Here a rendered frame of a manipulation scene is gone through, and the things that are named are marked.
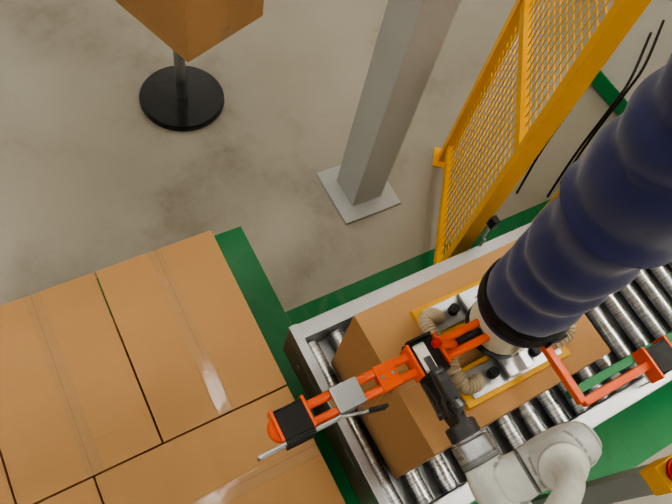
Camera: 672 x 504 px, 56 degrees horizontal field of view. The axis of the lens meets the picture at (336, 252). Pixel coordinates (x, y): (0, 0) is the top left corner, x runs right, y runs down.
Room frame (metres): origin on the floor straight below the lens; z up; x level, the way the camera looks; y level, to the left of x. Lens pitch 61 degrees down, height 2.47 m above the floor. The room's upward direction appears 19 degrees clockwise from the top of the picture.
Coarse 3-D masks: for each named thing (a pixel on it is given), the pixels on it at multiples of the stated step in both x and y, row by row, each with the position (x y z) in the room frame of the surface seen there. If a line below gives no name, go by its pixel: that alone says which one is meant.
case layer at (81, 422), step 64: (192, 256) 0.88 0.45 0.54; (0, 320) 0.48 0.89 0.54; (64, 320) 0.54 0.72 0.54; (128, 320) 0.60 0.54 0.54; (192, 320) 0.67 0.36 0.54; (0, 384) 0.30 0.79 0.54; (64, 384) 0.36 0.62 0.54; (128, 384) 0.42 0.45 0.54; (192, 384) 0.48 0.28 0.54; (256, 384) 0.55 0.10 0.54; (0, 448) 0.14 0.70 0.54; (64, 448) 0.20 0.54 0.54; (128, 448) 0.25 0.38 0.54; (192, 448) 0.31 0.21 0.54; (256, 448) 0.37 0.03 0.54
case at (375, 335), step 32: (480, 256) 0.99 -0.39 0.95; (416, 288) 0.82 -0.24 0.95; (448, 288) 0.86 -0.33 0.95; (352, 320) 0.69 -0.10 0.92; (384, 320) 0.70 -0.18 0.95; (352, 352) 0.65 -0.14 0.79; (384, 352) 0.62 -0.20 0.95; (480, 352) 0.71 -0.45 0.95; (576, 352) 0.80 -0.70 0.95; (608, 352) 0.83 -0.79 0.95; (416, 384) 0.56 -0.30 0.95; (544, 384) 0.68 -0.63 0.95; (384, 416) 0.52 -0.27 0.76; (416, 416) 0.49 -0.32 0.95; (480, 416) 0.54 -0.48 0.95; (384, 448) 0.47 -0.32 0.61; (416, 448) 0.44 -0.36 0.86
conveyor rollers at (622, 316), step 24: (624, 288) 1.33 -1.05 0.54; (648, 288) 1.37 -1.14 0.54; (600, 312) 1.19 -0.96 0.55; (624, 312) 1.23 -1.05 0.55; (648, 312) 1.26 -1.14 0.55; (336, 336) 0.78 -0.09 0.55; (600, 360) 1.01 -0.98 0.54; (336, 384) 0.63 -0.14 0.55; (600, 384) 0.93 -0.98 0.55; (528, 408) 0.76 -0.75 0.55; (552, 408) 0.79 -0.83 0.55; (576, 408) 0.82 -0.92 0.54; (360, 432) 0.51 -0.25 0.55; (480, 432) 0.63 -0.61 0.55; (504, 432) 0.66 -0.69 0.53; (384, 480) 0.40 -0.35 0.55; (408, 480) 0.42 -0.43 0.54
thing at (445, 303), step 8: (480, 280) 0.90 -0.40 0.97; (464, 288) 0.86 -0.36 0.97; (448, 296) 0.82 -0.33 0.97; (456, 296) 0.83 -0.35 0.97; (432, 304) 0.78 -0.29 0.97; (440, 304) 0.79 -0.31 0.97; (448, 304) 0.80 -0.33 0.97; (456, 304) 0.79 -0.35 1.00; (416, 312) 0.75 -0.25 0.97; (448, 312) 0.77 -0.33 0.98; (456, 312) 0.77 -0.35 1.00; (464, 312) 0.79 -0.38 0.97; (416, 320) 0.73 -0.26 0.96; (448, 320) 0.75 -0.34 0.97; (456, 320) 0.76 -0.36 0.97; (464, 320) 0.77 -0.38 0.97; (440, 328) 0.72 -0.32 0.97; (448, 328) 0.73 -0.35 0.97
